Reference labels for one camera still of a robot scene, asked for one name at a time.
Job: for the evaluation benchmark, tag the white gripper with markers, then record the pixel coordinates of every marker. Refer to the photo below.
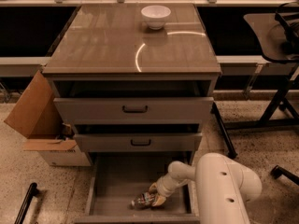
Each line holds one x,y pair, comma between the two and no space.
163,187

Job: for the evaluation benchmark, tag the clear plastic water bottle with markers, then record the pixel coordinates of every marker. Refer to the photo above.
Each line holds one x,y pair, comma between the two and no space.
144,200

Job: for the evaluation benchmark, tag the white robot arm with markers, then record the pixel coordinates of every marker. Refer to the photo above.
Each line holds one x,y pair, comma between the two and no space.
222,185

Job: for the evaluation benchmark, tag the bottom grey drawer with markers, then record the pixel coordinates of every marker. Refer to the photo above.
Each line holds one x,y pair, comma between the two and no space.
120,177

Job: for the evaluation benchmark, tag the grey drawer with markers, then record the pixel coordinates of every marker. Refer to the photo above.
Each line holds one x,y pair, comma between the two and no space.
120,177
138,137
134,102

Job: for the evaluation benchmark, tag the middle grey drawer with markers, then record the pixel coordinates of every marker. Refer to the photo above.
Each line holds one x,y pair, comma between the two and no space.
138,137

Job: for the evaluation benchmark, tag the top grey drawer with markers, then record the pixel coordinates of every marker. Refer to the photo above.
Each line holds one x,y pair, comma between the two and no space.
134,102

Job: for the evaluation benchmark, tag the grey drawer cabinet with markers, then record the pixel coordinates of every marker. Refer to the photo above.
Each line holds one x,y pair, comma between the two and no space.
110,42

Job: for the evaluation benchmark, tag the black leg on floor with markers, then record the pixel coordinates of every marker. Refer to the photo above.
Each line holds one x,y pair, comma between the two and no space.
278,171

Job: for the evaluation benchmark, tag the black bar on floor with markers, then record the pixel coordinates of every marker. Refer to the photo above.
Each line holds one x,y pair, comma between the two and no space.
30,194

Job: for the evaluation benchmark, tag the open cardboard box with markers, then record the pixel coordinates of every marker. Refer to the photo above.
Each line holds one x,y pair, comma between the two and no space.
36,117

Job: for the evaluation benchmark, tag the white ceramic bowl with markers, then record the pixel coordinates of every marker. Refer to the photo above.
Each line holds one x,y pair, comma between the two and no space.
155,16

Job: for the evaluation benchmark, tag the black side table stand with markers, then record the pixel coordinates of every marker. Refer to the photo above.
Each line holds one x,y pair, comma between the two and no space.
278,35

